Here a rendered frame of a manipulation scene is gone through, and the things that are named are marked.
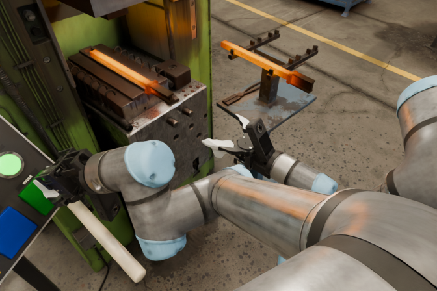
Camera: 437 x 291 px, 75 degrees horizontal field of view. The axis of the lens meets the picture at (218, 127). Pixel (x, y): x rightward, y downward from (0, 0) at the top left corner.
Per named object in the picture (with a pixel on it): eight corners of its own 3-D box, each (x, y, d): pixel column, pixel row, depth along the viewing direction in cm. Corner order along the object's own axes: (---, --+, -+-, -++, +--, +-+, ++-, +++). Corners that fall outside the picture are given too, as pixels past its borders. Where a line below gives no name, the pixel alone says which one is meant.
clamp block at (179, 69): (192, 82, 115) (191, 67, 111) (177, 91, 110) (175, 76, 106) (172, 71, 121) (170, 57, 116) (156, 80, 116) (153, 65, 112)
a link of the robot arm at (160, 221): (212, 240, 48) (192, 178, 47) (147, 272, 44) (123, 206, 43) (199, 225, 56) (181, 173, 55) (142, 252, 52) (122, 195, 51)
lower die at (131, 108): (170, 95, 108) (167, 76, 102) (125, 122, 97) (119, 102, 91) (106, 59, 128) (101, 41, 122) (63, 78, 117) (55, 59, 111)
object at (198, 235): (239, 223, 169) (239, 221, 168) (165, 308, 137) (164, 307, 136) (192, 186, 188) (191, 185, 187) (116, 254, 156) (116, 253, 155)
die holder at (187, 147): (209, 159, 144) (207, 84, 113) (150, 210, 123) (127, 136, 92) (139, 112, 170) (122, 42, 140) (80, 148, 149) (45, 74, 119)
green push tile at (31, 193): (68, 189, 70) (44, 168, 66) (46, 216, 65) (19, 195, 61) (64, 189, 71) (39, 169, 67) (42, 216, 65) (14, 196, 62)
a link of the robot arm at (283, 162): (285, 172, 69) (302, 152, 73) (269, 162, 71) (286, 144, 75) (281, 190, 74) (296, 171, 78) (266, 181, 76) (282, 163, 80)
